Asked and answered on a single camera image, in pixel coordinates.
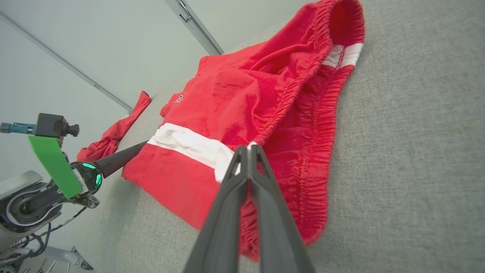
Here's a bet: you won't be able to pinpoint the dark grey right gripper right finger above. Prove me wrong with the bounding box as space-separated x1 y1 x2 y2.
249 144 315 273

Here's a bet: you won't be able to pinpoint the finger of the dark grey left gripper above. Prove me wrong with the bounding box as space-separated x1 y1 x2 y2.
94 141 149 178

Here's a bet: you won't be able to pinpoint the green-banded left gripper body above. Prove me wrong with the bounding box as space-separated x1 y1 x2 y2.
28 135 103 209

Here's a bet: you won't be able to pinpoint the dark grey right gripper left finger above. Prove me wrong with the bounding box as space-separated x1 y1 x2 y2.
184 146 249 273

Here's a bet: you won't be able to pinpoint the red shirt with white sleeves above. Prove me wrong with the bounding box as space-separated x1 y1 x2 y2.
76 91 152 163

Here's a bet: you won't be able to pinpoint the red shorts with white stripe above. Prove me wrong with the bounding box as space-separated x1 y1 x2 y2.
122 0 366 262

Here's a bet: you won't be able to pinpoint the grey metal stand leg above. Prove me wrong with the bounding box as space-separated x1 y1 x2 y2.
23 245 94 271

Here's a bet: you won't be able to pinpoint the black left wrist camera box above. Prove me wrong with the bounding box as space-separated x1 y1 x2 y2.
36 113 80 147

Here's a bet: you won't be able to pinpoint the teal-plug left camera cable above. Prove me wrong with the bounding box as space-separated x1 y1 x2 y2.
0 122 37 135

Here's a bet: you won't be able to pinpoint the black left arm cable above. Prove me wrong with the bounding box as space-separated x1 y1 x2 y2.
0 206 88 266

